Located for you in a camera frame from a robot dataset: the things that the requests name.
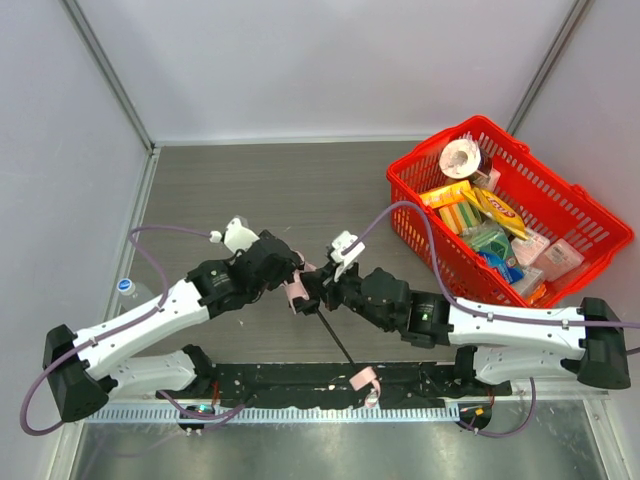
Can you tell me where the pink and black umbrella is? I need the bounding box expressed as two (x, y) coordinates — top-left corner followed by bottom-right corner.
(283, 260), (381, 408)

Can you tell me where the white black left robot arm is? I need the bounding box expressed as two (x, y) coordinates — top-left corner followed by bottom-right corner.
(43, 219), (304, 423)

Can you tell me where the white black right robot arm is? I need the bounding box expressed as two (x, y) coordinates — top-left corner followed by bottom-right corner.
(286, 266), (631, 390)

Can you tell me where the clear plastic water bottle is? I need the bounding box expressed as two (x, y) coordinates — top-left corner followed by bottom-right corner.
(116, 278), (155, 313)

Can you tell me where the yellow green sponge pack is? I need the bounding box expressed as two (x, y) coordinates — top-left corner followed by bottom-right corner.
(438, 201), (481, 235)

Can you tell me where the orange snack box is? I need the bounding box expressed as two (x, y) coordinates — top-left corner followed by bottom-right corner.
(419, 180), (472, 210)

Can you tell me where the green snack packet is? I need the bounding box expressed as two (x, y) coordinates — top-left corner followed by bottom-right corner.
(461, 222), (516, 261)

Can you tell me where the blue snack packet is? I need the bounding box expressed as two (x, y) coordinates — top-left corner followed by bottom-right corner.
(478, 251), (524, 284)

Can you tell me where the toilet paper roll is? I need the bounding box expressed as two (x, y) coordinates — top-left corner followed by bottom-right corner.
(439, 138), (481, 179)

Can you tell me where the yellow Lays chips bag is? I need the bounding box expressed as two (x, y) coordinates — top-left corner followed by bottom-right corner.
(461, 187), (529, 240)

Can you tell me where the dark brown jar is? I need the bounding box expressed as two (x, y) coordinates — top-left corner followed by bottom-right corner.
(470, 149), (493, 189)

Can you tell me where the red plastic shopping basket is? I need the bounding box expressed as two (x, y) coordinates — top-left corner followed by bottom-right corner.
(386, 115), (634, 308)

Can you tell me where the pink packaged item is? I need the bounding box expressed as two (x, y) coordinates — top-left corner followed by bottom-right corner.
(511, 229), (550, 266)

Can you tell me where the clear labelled plastic container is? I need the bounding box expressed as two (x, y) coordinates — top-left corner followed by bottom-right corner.
(533, 239), (584, 282)

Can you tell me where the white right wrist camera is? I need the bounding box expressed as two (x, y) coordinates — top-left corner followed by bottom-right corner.
(329, 230), (365, 281)

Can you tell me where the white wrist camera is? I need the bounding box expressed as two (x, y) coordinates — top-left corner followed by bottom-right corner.
(329, 230), (365, 281)
(209, 216), (259, 253)

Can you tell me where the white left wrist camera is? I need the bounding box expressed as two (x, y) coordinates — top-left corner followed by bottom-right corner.
(209, 216), (259, 253)

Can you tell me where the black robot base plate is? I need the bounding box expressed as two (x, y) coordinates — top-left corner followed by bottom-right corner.
(167, 362), (512, 410)

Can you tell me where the white slotted cable duct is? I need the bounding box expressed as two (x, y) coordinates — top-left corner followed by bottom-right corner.
(87, 402), (460, 424)

